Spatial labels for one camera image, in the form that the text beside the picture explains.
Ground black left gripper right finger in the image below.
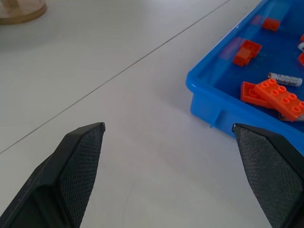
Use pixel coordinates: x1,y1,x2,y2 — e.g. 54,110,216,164
231,123,304,228

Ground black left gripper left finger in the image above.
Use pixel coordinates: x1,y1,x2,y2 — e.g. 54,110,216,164
0,122,106,228

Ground long orange studded brick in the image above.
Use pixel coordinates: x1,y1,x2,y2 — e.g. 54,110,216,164
253,78,304,123

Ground flat orange building plate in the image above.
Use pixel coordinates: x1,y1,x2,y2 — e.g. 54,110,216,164
240,81,274,108

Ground blue plastic tray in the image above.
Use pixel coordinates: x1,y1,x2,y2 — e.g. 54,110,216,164
185,0,304,156

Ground small orange building brick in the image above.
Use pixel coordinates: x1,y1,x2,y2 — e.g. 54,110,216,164
262,17,281,32

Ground round wooden base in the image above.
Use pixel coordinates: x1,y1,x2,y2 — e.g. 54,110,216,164
0,0,48,26

